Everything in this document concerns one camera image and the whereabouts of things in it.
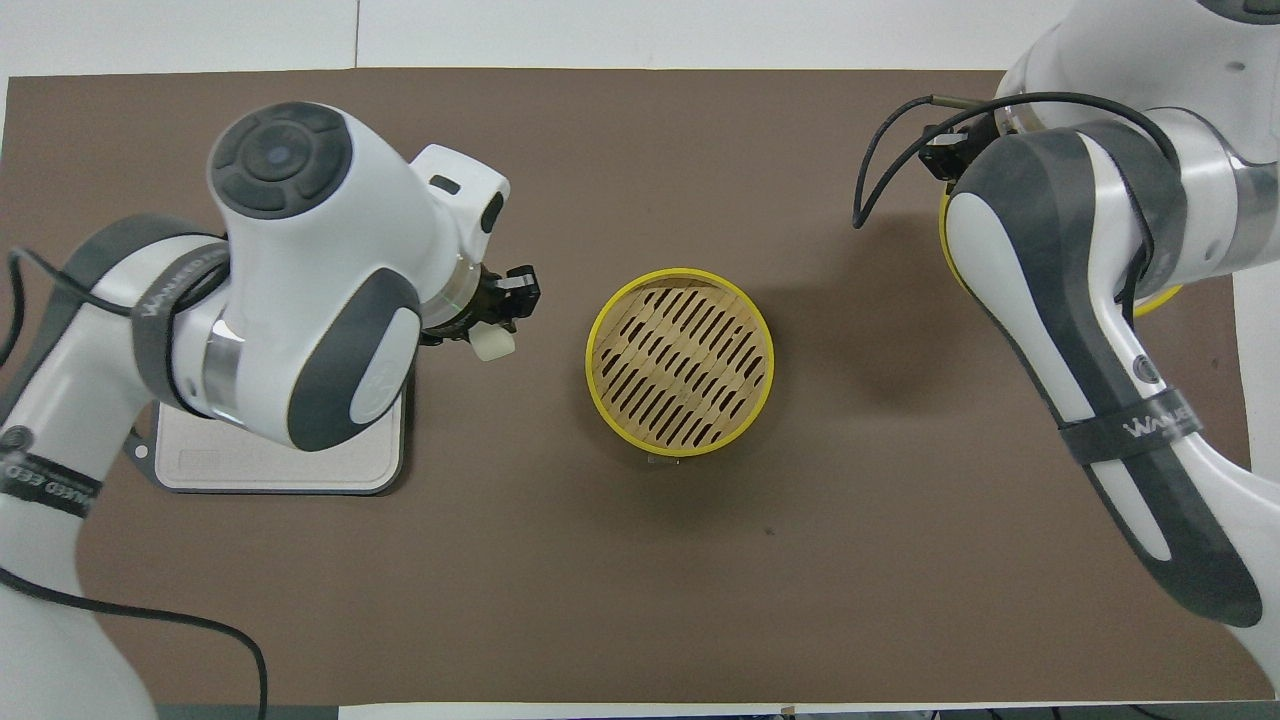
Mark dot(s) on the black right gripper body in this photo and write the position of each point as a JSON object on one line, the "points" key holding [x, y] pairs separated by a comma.
{"points": [[950, 150]]}

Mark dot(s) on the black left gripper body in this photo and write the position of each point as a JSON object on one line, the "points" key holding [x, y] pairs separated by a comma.
{"points": [[490, 300]]}

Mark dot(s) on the white steamed bun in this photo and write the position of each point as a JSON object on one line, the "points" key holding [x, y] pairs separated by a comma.
{"points": [[495, 344]]}

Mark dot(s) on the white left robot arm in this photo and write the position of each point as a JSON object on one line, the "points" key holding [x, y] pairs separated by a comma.
{"points": [[300, 250]]}

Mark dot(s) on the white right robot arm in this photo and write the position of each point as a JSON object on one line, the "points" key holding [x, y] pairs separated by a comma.
{"points": [[1040, 260]]}

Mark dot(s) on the yellow rimmed bamboo steamer basket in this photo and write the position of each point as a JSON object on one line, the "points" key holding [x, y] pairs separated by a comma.
{"points": [[680, 365]]}

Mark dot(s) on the grey cutting board dark rim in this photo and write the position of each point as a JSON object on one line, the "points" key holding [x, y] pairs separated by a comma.
{"points": [[300, 470]]}

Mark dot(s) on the brown table mat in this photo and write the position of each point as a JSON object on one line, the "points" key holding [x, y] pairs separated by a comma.
{"points": [[640, 580]]}

